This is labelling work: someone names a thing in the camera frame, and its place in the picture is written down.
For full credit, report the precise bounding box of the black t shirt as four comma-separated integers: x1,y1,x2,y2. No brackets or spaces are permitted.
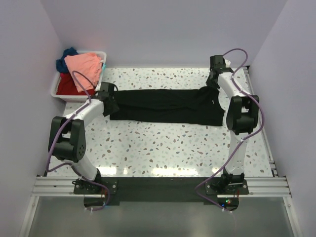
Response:
110,86,225,126

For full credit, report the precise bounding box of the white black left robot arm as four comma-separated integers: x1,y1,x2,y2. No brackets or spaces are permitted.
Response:
45,82,119,194

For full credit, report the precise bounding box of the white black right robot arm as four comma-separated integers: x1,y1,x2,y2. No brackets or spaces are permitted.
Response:
206,55,259,194

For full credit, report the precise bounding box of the white plastic laundry basket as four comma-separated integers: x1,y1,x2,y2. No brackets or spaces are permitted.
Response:
50,50,107,103

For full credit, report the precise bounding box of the salmon pink t shirt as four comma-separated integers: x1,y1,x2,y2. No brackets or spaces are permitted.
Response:
65,52,104,93

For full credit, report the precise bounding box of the red t shirt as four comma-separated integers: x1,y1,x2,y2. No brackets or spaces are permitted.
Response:
56,73,98,96

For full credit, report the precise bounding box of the blue t shirt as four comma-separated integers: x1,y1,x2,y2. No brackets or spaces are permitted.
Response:
56,47,78,73

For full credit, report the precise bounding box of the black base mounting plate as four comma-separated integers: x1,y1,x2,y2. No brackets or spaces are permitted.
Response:
72,177,249,210

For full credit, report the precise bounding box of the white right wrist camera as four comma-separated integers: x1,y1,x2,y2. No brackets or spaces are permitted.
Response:
224,59,231,68

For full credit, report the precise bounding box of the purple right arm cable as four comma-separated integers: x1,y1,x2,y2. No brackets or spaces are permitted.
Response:
194,48,266,207

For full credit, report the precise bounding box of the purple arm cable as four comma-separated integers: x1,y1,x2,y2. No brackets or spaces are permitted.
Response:
46,71,111,211
194,48,266,207

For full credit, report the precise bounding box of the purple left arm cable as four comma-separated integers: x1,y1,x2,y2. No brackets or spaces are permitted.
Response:
46,71,111,211

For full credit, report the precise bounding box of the aluminium right side rail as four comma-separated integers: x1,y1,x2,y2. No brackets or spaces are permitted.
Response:
243,64,281,176

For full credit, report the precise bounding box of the aluminium front rail frame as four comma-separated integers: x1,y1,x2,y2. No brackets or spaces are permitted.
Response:
31,177,291,197

